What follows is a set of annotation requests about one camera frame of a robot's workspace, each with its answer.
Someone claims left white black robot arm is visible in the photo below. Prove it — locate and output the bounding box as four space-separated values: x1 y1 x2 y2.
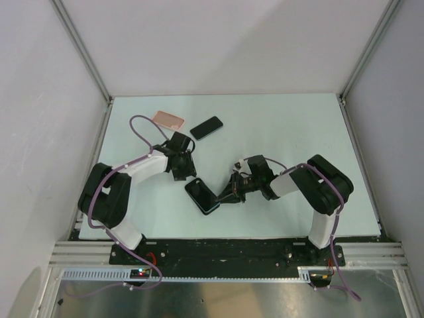
78 132 197 264

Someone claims grey slotted cable duct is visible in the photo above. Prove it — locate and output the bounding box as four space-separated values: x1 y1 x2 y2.
60 267 314 284

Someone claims black phone case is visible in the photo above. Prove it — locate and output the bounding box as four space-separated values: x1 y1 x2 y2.
184 178 221 216

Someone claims left aluminium frame post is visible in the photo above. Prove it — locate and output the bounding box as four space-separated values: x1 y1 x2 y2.
50 0 113 105

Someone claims pink phone case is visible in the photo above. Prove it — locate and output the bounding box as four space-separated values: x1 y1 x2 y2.
152 111 185 131

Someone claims aluminium frame post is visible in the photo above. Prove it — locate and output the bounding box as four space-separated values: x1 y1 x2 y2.
50 0 113 105
339 0 404 105

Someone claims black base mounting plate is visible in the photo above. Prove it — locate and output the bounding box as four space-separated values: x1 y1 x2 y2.
109 238 346 279

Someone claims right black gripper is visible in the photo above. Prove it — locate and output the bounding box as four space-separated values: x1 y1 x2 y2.
216 172 262 204

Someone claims right aluminium frame post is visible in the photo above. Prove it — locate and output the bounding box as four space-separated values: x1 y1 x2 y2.
339 0 404 105

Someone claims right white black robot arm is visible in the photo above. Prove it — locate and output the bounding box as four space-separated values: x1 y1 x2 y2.
217 154 354 266

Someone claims aluminium front rail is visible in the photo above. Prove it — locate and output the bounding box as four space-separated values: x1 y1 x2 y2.
49 241 113 267

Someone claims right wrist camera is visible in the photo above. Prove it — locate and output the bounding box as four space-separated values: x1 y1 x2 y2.
233 159 250 174

